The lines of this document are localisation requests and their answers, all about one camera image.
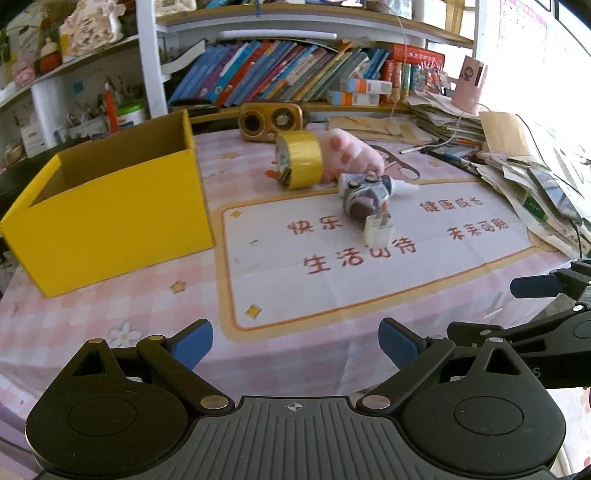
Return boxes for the yellow tape roll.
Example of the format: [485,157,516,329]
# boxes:
[276,130,322,190]

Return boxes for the yellow cardboard box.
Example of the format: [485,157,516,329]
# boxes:
[1,111,214,297]

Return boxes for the black pen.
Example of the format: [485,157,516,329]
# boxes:
[420,148,480,176]

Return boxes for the brown retro radio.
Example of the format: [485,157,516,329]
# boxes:
[238,101,308,143]

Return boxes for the orange white box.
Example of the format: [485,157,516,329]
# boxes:
[339,78,392,95]
[325,91,381,107]

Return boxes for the pink printed table mat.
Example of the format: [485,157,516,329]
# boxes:
[1,132,590,479]

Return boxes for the green lid white tub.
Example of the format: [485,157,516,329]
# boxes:
[116,100,149,129]

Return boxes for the pink plush paw toy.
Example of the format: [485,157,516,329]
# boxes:
[317,128,385,183]

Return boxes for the orange white box lower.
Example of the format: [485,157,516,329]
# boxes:
[325,91,381,107]

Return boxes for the red hanging tassel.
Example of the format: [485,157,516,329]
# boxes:
[103,82,119,133]

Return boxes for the brown envelopes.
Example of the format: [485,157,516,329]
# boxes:
[327,115,436,145]

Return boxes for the grey toy car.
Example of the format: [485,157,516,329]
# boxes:
[339,173,394,226]

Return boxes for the pink phone stand cup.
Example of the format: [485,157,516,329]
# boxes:
[452,56,488,115]

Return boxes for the orange white box upper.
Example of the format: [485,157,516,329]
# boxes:
[339,78,392,95]

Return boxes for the white charger plug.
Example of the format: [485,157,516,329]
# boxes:
[363,210,394,249]

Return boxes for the stack of papers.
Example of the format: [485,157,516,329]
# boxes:
[403,92,590,258]

